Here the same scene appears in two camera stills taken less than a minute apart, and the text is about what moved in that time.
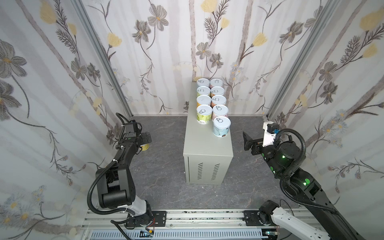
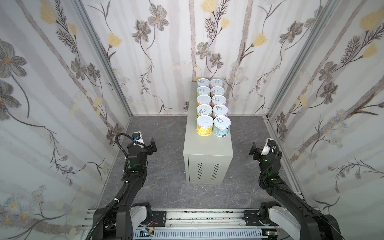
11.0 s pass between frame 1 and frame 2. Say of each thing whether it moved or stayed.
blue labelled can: stayed
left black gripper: moved
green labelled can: moved
